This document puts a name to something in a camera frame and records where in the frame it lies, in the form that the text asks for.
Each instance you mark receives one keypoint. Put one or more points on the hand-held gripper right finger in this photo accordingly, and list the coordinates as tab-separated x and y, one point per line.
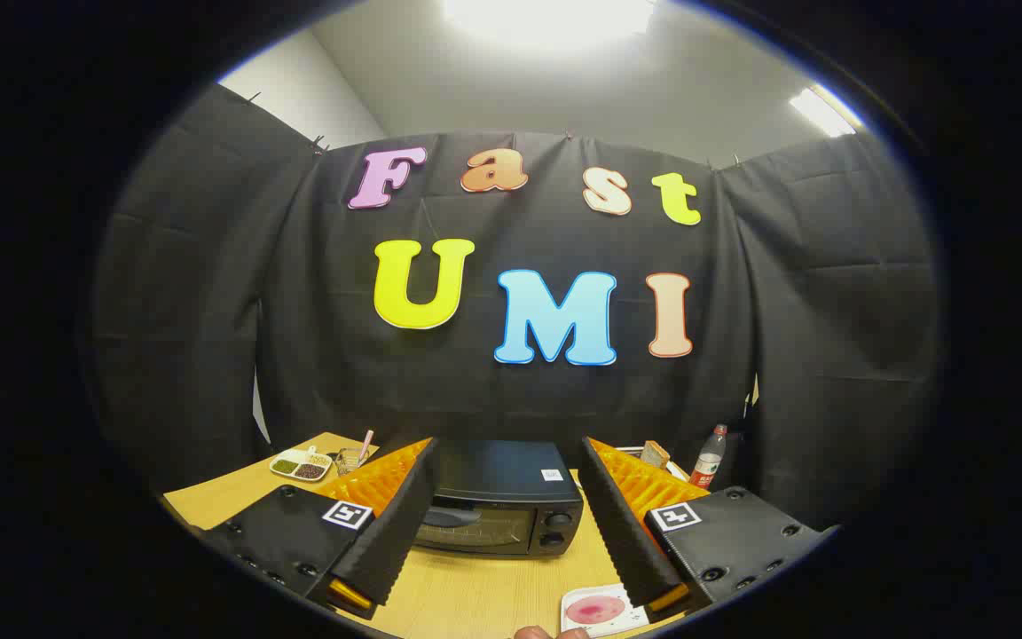
622	532

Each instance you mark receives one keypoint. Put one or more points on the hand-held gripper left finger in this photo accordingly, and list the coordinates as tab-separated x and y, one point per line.
396	532

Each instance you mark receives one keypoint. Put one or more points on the pink ham slice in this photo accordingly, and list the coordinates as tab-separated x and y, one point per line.
595	610

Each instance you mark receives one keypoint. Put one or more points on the white square plate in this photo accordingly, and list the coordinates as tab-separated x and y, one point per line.
633	621

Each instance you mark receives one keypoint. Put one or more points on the black toaster oven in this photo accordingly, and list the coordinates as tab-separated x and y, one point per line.
493	470

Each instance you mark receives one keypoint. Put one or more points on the white pop-up toaster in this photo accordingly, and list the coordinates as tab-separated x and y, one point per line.
678	470

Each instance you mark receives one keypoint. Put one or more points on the brown bread slice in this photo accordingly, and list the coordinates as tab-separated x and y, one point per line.
655	454

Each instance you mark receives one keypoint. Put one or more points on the pink straw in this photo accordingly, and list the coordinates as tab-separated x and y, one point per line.
366	441

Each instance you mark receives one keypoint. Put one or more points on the clear water bottle red label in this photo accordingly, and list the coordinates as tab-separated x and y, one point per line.
708	457

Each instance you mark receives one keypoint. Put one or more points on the white divided dish of beans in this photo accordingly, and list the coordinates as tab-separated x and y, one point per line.
301	463

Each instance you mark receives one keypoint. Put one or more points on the black backdrop cloth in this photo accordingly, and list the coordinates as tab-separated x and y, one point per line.
298	311

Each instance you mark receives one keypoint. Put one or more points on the narrow ceiling light panel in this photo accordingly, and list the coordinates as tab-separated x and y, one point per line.
821	111

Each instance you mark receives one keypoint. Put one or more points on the large ceiling light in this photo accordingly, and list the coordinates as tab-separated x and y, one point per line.
546	18

